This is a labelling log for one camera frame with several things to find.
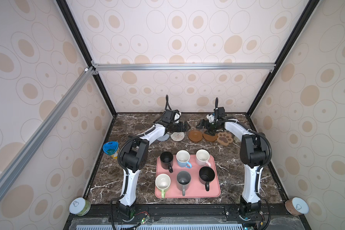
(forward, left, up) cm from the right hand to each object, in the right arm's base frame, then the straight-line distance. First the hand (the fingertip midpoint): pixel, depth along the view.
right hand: (200, 128), depth 100 cm
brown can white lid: (-48, -43, -4) cm, 65 cm away
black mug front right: (-31, 0, -7) cm, 32 cm away
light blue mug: (-21, +13, -2) cm, 25 cm away
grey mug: (-34, +13, -6) cm, 37 cm away
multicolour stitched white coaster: (0, +16, -8) cm, 18 cm away
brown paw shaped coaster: (-4, -18, -8) cm, 20 cm away
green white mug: (-35, +25, -6) cm, 43 cm away
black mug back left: (-21, +23, -3) cm, 32 cm away
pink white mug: (-20, +1, -4) cm, 21 cm away
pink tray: (-39, +6, -8) cm, 40 cm away
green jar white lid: (-48, +66, -2) cm, 81 cm away
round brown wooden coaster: (-4, -7, -6) cm, 10 cm away
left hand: (-1, +9, +6) cm, 11 cm away
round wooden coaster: (0, +3, -8) cm, 9 cm away
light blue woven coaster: (-3, +26, -7) cm, 27 cm away
